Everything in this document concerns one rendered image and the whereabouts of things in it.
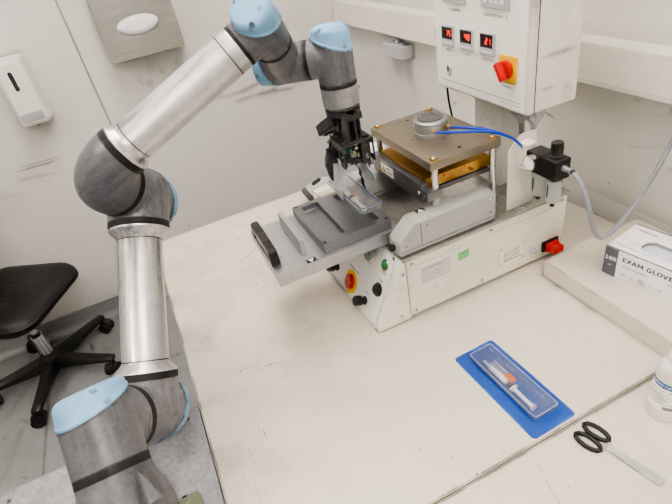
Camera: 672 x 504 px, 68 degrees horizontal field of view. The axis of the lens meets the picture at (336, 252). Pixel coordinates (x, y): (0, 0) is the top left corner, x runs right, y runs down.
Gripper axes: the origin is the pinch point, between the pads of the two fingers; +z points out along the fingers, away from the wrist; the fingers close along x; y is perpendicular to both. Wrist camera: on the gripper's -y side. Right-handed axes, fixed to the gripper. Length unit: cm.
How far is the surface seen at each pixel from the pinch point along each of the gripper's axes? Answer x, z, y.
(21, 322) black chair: -108, 56, -92
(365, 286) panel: -3.5, 22.9, 6.5
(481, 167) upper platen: 27.8, 0.7, 10.2
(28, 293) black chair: -106, 54, -108
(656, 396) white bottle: 24, 24, 61
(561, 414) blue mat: 12, 29, 53
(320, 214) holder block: -7.4, 6.2, -4.8
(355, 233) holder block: -4.9, 5.0, 9.8
